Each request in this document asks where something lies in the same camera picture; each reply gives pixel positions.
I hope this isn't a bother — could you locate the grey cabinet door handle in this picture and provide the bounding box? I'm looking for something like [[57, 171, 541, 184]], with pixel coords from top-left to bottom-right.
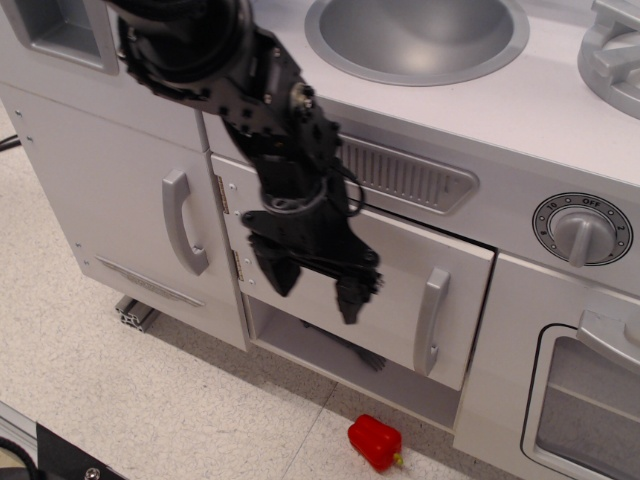
[[413, 268, 450, 376]]

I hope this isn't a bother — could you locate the grey vent grille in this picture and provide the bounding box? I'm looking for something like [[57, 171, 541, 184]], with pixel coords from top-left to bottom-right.
[[338, 137, 479, 215]]

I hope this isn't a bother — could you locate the red toy bell pepper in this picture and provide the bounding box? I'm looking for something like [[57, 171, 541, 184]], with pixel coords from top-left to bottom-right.
[[347, 414, 404, 473]]

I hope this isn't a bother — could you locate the grey stove burner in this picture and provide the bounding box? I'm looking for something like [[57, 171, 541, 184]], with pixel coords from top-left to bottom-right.
[[577, 1, 639, 118]]

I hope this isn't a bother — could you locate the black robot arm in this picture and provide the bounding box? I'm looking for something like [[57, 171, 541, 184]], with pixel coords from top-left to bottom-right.
[[112, 1, 381, 324]]

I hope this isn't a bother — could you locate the aluminium extrusion bar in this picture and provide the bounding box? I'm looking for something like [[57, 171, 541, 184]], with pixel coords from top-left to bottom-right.
[[115, 296, 159, 333]]

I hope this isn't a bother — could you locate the white fridge door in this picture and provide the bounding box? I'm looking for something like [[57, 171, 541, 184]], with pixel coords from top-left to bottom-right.
[[1, 86, 248, 349]]

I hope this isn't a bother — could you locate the white toy kitchen unit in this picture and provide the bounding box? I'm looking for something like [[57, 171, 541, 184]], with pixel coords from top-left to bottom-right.
[[1, 1, 639, 479]]

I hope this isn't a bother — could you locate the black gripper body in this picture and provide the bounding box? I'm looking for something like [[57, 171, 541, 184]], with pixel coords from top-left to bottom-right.
[[241, 187, 385, 296]]

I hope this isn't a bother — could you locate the white cabinet door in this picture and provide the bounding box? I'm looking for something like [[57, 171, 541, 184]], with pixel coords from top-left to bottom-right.
[[211, 156, 494, 390]]

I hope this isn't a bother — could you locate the white oven door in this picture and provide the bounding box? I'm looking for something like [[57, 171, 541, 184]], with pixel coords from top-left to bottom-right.
[[454, 254, 639, 479]]

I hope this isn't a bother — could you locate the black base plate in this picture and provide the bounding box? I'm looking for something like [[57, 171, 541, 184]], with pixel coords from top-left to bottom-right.
[[0, 401, 126, 480]]

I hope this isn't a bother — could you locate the grey fridge door handle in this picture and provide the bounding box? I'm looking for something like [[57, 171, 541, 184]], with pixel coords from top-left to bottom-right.
[[161, 169, 209, 276]]

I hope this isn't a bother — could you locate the silver fridge emblem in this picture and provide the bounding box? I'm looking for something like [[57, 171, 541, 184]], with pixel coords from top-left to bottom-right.
[[95, 255, 205, 308]]

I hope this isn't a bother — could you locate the grey oven door handle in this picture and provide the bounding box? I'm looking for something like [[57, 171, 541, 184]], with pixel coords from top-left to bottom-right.
[[576, 310, 639, 364]]

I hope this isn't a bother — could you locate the grey timer knob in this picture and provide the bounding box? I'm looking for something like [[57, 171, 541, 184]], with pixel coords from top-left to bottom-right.
[[532, 192, 634, 268]]

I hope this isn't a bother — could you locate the silver sink bowl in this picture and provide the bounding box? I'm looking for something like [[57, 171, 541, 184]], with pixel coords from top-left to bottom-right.
[[305, 0, 530, 87]]

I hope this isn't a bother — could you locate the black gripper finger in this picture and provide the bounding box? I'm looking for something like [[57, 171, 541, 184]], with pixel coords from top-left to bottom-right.
[[255, 248, 301, 297], [336, 279, 371, 325]]

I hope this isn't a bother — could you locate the grey toy fork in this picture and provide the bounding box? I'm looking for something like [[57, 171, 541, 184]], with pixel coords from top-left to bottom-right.
[[301, 321, 386, 372]]

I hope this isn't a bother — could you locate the brass door hinge upper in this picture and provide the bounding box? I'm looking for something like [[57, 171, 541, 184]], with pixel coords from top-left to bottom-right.
[[216, 175, 229, 215]]

